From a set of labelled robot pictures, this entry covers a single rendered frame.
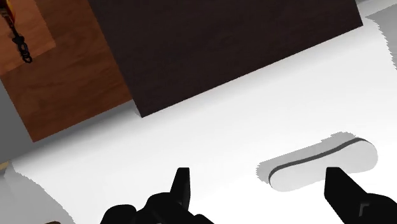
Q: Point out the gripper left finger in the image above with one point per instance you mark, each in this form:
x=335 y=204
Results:
x=180 y=189

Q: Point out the white oblong object dark band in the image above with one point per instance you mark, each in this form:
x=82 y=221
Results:
x=322 y=169

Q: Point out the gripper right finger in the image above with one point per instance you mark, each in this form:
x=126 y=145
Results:
x=341 y=192

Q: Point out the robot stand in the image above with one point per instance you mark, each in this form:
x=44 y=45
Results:
x=223 y=49

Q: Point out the brown wooden cabinet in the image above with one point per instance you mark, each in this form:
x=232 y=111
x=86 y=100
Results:
x=71 y=83

